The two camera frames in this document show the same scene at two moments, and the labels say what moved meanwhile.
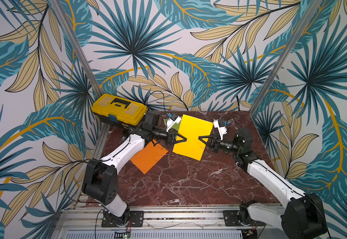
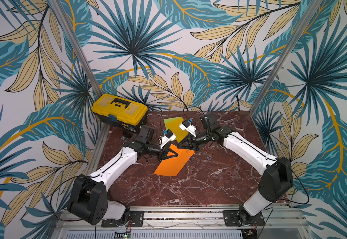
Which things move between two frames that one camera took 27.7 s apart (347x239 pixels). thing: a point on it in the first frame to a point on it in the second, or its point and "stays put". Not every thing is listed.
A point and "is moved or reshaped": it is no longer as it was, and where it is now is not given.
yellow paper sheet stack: x=191 y=128 is moved or reshaped
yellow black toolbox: x=120 y=108 stays put
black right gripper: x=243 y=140 to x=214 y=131
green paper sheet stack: x=176 y=126 is moved or reshaped
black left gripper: x=170 y=137 to x=163 y=154
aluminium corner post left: x=58 y=9 stays put
